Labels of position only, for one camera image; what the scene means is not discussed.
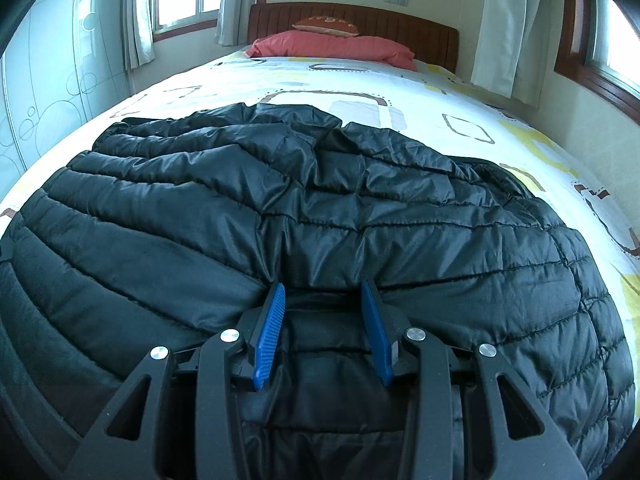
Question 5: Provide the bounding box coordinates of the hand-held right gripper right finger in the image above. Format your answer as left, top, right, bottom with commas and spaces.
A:
360, 279, 590, 480

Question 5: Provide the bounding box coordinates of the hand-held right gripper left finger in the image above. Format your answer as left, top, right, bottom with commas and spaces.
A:
65, 281, 287, 480

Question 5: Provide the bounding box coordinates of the black quilted puffer jacket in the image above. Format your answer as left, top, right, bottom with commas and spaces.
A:
0, 102, 637, 480

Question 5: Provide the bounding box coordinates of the bed with patterned sheet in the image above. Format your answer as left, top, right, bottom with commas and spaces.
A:
0, 44, 640, 346

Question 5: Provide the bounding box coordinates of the pink pillow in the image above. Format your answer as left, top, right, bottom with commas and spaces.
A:
247, 30, 418, 72

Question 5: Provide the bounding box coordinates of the brown wooden headboard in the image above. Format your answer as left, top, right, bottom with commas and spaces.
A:
248, 2, 460, 72

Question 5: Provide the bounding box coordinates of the orange patterned cushion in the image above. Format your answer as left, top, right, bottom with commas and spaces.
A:
292, 15, 361, 37

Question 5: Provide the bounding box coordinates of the white curtain beside headboard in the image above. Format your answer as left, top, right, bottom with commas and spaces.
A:
215, 0, 269, 47

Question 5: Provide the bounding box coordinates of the long white curtain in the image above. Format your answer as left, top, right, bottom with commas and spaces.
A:
470, 0, 552, 108

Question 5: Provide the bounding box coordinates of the frosted glass sliding wardrobe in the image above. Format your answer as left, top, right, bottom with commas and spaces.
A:
0, 0, 132, 201

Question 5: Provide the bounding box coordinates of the narrow white curtain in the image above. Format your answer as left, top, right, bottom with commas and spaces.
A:
122, 0, 156, 71

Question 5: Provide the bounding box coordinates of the wide wooden frame window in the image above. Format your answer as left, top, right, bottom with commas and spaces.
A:
554, 0, 640, 126

